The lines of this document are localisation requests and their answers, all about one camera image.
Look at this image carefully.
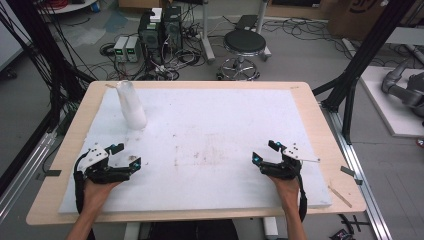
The cardboard box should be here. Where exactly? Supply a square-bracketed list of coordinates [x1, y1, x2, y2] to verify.
[327, 0, 424, 42]

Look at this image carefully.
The round white table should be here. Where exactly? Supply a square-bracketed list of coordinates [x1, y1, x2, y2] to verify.
[37, 0, 98, 15]

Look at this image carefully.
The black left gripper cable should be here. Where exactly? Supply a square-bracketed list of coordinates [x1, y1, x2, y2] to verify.
[73, 151, 88, 214]

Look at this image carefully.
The person's left hand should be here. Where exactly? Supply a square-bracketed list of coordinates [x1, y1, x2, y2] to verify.
[82, 178, 123, 214]

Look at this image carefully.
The person's dark clothing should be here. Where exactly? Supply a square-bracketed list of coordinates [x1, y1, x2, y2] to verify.
[145, 219, 240, 240]

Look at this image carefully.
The red cable bundle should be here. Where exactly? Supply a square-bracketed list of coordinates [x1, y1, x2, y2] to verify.
[42, 0, 70, 10]

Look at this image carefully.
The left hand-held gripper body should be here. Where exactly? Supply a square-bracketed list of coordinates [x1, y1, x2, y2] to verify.
[79, 143, 133, 184]

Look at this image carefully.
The thin wooden stick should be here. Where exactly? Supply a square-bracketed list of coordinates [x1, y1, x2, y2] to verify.
[327, 184, 353, 209]

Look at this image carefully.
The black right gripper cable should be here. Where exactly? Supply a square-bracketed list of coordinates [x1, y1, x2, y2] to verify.
[297, 174, 308, 223]

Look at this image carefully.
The black metal frame post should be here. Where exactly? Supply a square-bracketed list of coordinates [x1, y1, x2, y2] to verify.
[0, 0, 96, 198]
[312, 0, 418, 145]

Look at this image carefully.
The white desk leg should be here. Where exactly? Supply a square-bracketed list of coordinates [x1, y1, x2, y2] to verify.
[255, 0, 273, 62]
[199, 0, 217, 65]

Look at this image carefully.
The aluminium rail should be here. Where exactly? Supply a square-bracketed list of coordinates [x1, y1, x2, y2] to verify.
[0, 131, 58, 223]
[320, 103, 394, 240]

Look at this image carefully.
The white board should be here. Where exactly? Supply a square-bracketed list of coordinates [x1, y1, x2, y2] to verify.
[359, 65, 424, 138]

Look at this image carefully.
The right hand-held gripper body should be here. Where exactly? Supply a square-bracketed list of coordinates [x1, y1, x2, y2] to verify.
[259, 143, 321, 181]

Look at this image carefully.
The tangle of floor cables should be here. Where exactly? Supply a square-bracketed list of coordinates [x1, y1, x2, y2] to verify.
[99, 19, 221, 82]

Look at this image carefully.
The black computer tower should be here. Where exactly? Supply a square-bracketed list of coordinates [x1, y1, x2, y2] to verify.
[137, 5, 184, 65]

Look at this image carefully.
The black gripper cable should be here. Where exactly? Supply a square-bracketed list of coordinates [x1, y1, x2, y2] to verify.
[73, 151, 88, 214]
[297, 174, 308, 223]

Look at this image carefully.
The white foam mat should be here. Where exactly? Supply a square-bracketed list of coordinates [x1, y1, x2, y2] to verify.
[58, 87, 333, 214]

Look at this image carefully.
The person's right hand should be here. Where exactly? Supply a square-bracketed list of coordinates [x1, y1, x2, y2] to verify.
[269, 175, 300, 211]

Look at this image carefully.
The white table leg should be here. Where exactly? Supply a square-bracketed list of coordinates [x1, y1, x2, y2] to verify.
[123, 221, 142, 240]
[263, 217, 280, 240]

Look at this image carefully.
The grey bench power supply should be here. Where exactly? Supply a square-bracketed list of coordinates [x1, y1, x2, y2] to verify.
[113, 35, 129, 63]
[125, 35, 142, 63]

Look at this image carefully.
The black round stool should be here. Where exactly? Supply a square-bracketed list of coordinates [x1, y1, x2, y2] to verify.
[217, 29, 268, 82]

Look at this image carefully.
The white box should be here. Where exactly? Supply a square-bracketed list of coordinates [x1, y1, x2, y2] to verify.
[149, 7, 164, 24]

